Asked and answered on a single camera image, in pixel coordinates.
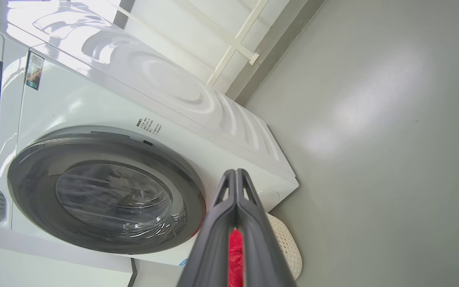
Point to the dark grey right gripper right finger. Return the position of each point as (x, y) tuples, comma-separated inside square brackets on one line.
[(263, 255)]

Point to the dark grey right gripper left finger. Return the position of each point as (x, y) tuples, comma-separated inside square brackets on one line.
[(211, 255)]

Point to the red garment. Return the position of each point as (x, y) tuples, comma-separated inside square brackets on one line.
[(236, 259)]

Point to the round washing machine door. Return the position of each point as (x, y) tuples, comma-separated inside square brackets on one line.
[(34, 187)]

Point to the cream perforated laundry basket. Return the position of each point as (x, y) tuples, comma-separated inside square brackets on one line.
[(289, 247)]

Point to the white front-load washing machine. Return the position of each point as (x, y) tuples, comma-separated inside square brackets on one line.
[(134, 99)]

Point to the blue white energy label sticker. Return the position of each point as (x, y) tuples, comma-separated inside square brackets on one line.
[(183, 262)]

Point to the QR code sticker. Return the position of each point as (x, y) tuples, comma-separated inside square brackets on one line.
[(34, 71)]

